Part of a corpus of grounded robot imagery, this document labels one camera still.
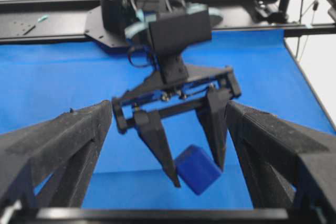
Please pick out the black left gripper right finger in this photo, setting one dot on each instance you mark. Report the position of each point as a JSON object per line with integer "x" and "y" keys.
{"x": 284, "y": 164}

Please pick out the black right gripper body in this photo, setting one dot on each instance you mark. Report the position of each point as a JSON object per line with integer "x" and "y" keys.
{"x": 174, "y": 81}

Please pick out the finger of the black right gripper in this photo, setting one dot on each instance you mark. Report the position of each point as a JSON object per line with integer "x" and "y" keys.
{"x": 211, "y": 117}
{"x": 151, "y": 131}

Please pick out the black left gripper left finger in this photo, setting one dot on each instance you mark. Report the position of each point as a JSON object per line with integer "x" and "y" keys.
{"x": 50, "y": 164}

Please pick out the blue block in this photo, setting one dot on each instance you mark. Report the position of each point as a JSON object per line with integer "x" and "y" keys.
{"x": 197, "y": 169}

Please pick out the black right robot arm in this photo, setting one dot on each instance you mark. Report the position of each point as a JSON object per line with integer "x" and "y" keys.
{"x": 129, "y": 19}

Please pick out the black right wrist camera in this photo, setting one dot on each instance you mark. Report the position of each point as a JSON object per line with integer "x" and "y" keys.
{"x": 172, "y": 35}

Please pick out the black aluminium table frame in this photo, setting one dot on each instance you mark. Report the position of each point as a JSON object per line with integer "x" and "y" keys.
{"x": 53, "y": 21}

